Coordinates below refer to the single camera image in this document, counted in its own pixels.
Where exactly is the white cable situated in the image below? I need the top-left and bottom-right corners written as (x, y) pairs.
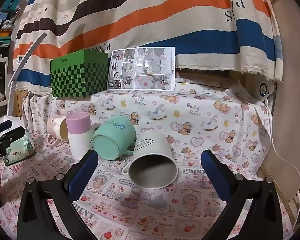
top-left (264, 98), bottom-right (300, 233)

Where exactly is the striped orange blue blanket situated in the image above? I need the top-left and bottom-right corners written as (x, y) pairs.
top-left (13, 0), bottom-right (283, 95)

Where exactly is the white desk lamp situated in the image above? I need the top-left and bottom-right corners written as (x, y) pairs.
top-left (7, 33), bottom-right (47, 116)

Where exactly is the pink polka dot mug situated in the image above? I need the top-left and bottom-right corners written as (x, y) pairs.
top-left (47, 114), bottom-right (69, 147)

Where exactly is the baby bear printed tablecloth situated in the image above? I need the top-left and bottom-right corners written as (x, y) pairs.
top-left (0, 84), bottom-right (271, 239)

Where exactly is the wet wipes pack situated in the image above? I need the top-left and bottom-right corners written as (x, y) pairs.
top-left (3, 132), bottom-right (36, 166)

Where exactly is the green checkered box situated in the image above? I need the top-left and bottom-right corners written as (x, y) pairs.
top-left (50, 49), bottom-right (109, 98)

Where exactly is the mint green mug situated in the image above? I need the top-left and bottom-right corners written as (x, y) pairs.
top-left (92, 115), bottom-right (136, 160)

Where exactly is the pink and white tumbler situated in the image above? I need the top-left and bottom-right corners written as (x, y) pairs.
top-left (66, 112), bottom-right (93, 161)

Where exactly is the white round smart device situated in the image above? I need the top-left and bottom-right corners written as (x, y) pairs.
top-left (247, 75), bottom-right (275, 101)

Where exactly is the white mug with oval label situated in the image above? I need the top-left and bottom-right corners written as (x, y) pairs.
top-left (122, 130), bottom-right (179, 190)

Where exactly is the shelf with boxes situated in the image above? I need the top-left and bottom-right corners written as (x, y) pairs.
top-left (0, 0), bottom-right (20, 58)

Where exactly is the comic picture sheet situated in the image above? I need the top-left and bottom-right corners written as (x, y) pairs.
top-left (107, 47), bottom-right (175, 91)

